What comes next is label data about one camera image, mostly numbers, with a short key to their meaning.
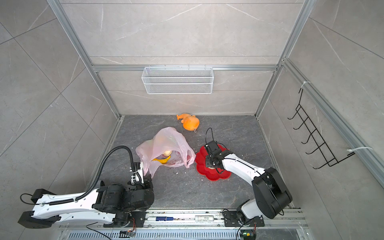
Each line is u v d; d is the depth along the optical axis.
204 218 0.73
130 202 0.48
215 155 0.68
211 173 0.87
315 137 0.67
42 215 0.43
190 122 1.07
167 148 0.91
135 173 0.57
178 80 1.01
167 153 0.93
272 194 0.41
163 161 0.92
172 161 0.93
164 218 0.73
